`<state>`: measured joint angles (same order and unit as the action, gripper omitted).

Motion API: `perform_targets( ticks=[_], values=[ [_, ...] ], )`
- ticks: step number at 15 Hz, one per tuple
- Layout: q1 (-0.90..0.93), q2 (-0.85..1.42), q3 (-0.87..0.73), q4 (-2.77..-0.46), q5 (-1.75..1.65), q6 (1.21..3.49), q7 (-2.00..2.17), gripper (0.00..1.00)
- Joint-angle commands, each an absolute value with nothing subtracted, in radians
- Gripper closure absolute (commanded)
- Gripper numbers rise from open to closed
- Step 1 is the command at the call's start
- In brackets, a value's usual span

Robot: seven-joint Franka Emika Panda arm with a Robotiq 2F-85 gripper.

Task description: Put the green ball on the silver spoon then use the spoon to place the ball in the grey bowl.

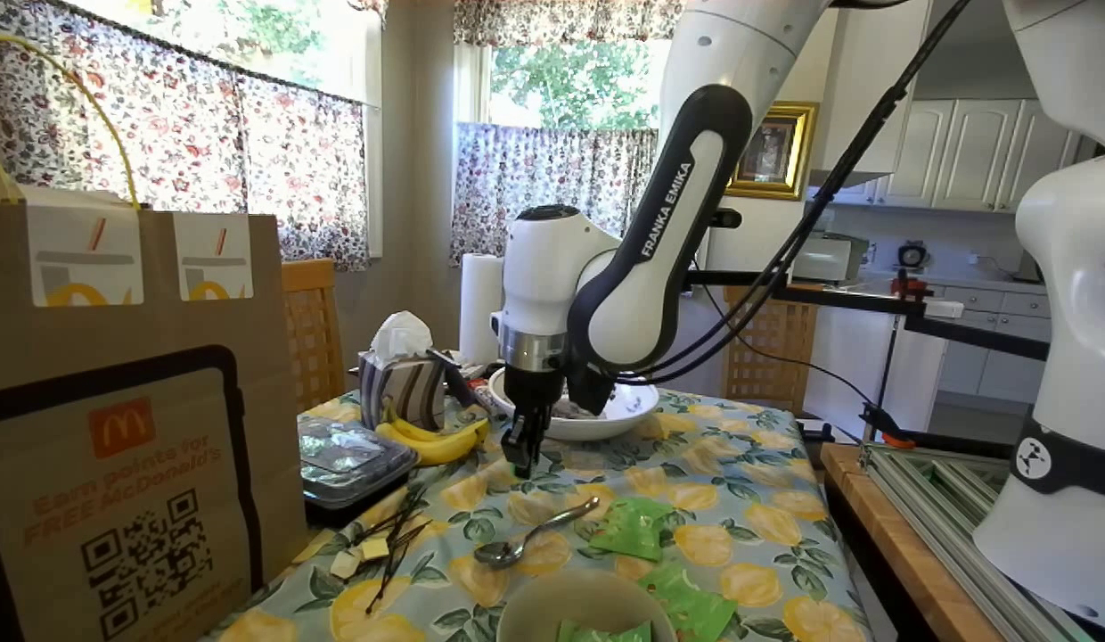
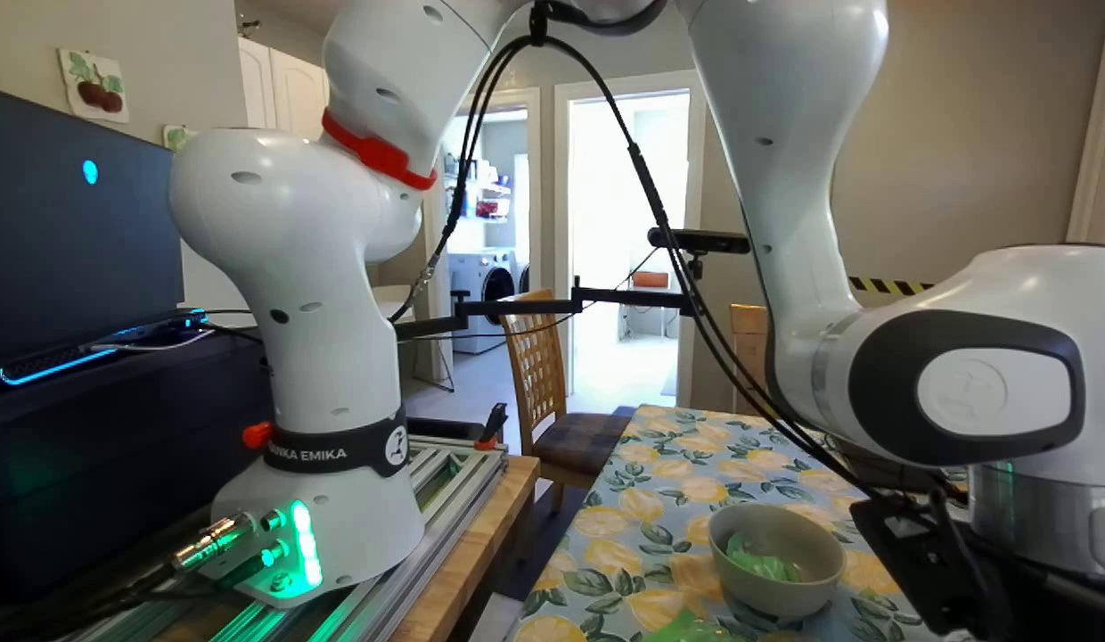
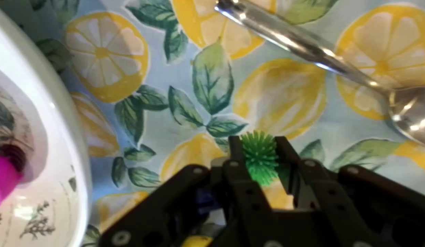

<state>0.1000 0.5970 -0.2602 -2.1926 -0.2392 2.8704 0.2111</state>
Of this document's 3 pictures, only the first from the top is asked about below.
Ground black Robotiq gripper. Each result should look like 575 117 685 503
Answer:
502 365 567 482

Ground silver metal spoon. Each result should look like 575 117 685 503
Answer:
470 495 605 575

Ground grey ceramic bowl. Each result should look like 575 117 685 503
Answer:
492 570 685 642

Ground white ceramic plate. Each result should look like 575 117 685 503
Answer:
485 365 663 445

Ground yellow banana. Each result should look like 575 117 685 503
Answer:
369 409 492 470

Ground green nut snack packet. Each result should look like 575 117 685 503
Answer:
637 560 741 642
583 495 681 569

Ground striped fabric holder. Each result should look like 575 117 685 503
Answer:
357 351 463 436

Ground white paper towel roll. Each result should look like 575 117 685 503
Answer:
456 251 511 373

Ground white tissue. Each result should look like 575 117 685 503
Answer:
368 308 437 367

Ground lemon print tablecloth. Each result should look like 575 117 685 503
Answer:
211 385 873 642

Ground black plastic cutlery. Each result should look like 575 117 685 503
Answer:
360 478 434 619

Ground black takeout container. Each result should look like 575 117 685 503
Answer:
296 418 416 534

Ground pale cutlery packet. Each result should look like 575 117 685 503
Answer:
328 533 399 587

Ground green plastic packet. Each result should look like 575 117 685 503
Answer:
552 619 658 642

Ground wooden lattice chair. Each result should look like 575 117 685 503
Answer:
722 283 821 418
279 257 348 414

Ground narrow floral curtain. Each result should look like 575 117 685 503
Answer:
445 117 665 266

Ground silver microwave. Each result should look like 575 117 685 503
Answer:
790 228 873 288

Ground wooden board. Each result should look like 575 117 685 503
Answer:
815 438 1009 642

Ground gold framed picture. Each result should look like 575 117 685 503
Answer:
722 102 822 205

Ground brown McDonald's paper bag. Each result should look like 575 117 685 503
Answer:
0 192 314 642

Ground black tripod red knob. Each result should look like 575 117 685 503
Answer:
858 237 938 451

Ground floral window valance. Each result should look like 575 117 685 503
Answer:
448 0 687 50

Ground wide floral curtain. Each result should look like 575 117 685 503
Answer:
0 0 375 267

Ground white lower kitchen cabinets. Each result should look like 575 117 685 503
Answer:
813 280 1055 414

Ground white kitchen cabinets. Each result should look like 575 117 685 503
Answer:
813 280 1055 414
830 0 1102 223

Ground white upper kitchen cabinets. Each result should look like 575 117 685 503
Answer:
830 0 1102 223

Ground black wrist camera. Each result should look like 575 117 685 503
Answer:
558 352 624 421

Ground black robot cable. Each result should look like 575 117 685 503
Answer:
617 0 977 389

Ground aluminium rail mounting base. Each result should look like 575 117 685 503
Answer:
866 444 1102 642

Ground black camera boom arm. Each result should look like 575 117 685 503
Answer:
681 266 1055 365

